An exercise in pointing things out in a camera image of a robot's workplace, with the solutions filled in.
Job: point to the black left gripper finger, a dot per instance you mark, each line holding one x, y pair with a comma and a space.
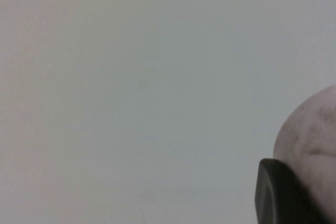
278, 197

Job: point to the pink plastic cup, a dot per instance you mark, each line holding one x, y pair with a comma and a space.
315, 129

